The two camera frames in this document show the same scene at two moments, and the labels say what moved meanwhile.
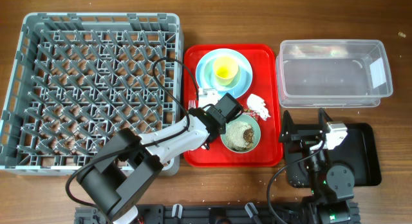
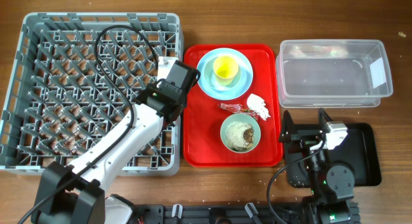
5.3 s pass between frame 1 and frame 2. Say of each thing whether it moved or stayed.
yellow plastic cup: stayed
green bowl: stayed
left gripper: moved
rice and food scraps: stayed
